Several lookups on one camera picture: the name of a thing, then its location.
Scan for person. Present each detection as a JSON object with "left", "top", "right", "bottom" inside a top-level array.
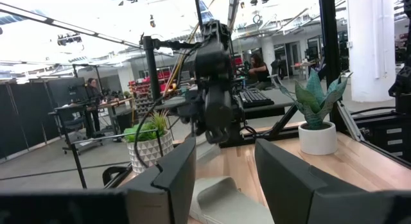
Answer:
[
  {"left": 247, "top": 53, "right": 272, "bottom": 90},
  {"left": 83, "top": 78, "right": 105, "bottom": 138}
]

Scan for black keyboard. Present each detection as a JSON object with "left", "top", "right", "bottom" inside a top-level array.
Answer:
[{"left": 239, "top": 89, "right": 275, "bottom": 108}]

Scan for black frame post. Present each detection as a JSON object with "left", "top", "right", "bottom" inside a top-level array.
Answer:
[
  {"left": 140, "top": 34, "right": 162, "bottom": 103},
  {"left": 317, "top": 0, "right": 344, "bottom": 132}
]

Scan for triangle-patterned white plant pot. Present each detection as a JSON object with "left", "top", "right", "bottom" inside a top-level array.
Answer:
[{"left": 127, "top": 130, "right": 174, "bottom": 175}]

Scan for black drawer cabinet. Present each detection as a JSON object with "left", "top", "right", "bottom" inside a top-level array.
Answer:
[{"left": 353, "top": 111, "right": 411, "bottom": 169}]

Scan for green leafy plant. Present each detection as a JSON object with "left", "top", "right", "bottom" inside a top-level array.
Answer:
[{"left": 123, "top": 110, "right": 170, "bottom": 144}]

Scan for black partition panels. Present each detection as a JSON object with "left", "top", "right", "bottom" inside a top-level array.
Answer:
[{"left": 0, "top": 76, "right": 87, "bottom": 160}]

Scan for snake plant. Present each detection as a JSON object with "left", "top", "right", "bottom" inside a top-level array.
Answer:
[{"left": 277, "top": 69, "right": 353, "bottom": 130}]

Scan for black desk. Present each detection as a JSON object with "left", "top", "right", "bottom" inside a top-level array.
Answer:
[{"left": 163, "top": 89, "right": 295, "bottom": 121}]

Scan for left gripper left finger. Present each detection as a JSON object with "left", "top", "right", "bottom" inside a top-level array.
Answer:
[{"left": 118, "top": 136, "right": 197, "bottom": 224}]

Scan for wide white column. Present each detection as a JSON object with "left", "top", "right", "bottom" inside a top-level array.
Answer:
[{"left": 346, "top": 0, "right": 398, "bottom": 103}]

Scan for grey-green foam slide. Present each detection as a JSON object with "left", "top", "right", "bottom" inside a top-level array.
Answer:
[{"left": 189, "top": 176, "right": 275, "bottom": 224}]

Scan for black cable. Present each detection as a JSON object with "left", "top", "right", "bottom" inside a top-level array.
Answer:
[{"left": 133, "top": 97, "right": 165, "bottom": 171}]

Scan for black metal shelf, wood board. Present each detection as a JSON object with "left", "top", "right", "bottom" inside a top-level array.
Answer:
[{"left": 59, "top": 127, "right": 166, "bottom": 189}]

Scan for office chair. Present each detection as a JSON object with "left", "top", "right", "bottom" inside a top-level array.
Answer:
[{"left": 48, "top": 103, "right": 103, "bottom": 156}]

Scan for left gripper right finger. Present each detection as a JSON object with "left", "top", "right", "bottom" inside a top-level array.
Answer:
[{"left": 254, "top": 139, "right": 373, "bottom": 224}]

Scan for plain white plant pot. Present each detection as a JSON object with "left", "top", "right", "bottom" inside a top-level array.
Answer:
[{"left": 297, "top": 121, "right": 338, "bottom": 156}]

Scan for red bin shelving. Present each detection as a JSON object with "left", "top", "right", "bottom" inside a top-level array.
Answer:
[{"left": 128, "top": 68, "right": 173, "bottom": 117}]

